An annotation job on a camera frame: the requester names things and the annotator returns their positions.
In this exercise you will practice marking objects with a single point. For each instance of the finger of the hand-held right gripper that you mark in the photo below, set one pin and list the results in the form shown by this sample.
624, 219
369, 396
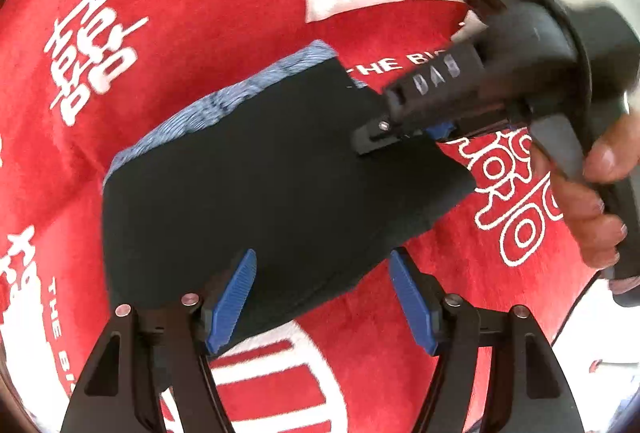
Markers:
372, 135

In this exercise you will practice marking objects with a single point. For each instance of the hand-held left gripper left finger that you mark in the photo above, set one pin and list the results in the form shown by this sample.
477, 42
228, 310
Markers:
234, 300

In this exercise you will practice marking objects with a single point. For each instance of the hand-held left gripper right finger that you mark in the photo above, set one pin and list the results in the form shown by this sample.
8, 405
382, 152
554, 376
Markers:
411, 300

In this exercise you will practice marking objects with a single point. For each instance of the black pants with blue waistband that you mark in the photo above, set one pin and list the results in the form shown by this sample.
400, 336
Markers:
275, 188

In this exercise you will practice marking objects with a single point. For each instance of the person's right hand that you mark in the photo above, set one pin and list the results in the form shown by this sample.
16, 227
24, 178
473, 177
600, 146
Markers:
585, 218

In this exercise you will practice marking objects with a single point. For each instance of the red printed blanket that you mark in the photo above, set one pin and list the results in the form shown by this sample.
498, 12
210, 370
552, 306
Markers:
200, 13

